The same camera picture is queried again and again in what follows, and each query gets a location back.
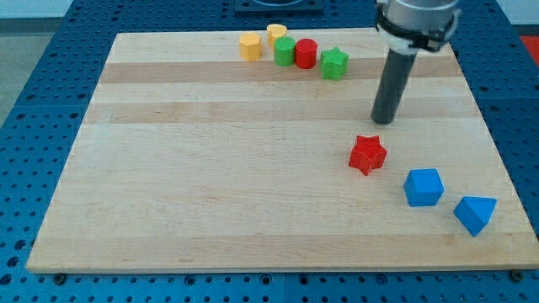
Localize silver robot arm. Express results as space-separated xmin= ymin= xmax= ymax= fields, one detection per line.
xmin=376 ymin=0 xmax=462 ymax=56

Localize red star block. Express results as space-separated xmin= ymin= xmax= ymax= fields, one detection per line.
xmin=349 ymin=136 xmax=387 ymax=176

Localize green star block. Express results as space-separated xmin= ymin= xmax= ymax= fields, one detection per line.
xmin=320 ymin=47 xmax=350 ymax=81

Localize wooden board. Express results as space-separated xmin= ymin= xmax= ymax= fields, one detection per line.
xmin=26 ymin=29 xmax=538 ymax=274

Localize yellow hexagon block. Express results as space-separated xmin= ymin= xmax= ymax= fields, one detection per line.
xmin=238 ymin=32 xmax=262 ymax=61

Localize green cylinder block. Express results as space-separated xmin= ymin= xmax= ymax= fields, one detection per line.
xmin=274 ymin=36 xmax=296 ymax=66

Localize red cylinder block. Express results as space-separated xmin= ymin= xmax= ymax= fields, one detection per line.
xmin=295 ymin=39 xmax=318 ymax=69

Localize yellow heart block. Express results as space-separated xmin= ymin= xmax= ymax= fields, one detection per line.
xmin=266 ymin=24 xmax=287 ymax=48

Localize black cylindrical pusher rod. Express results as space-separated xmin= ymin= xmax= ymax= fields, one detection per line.
xmin=371 ymin=50 xmax=417 ymax=125

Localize blue cube block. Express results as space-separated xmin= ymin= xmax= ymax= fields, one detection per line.
xmin=403 ymin=168 xmax=445 ymax=207

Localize blue triangular prism block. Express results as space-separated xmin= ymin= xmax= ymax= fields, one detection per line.
xmin=453 ymin=196 xmax=497 ymax=237

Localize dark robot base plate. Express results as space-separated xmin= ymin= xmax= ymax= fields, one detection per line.
xmin=233 ymin=0 xmax=324 ymax=15

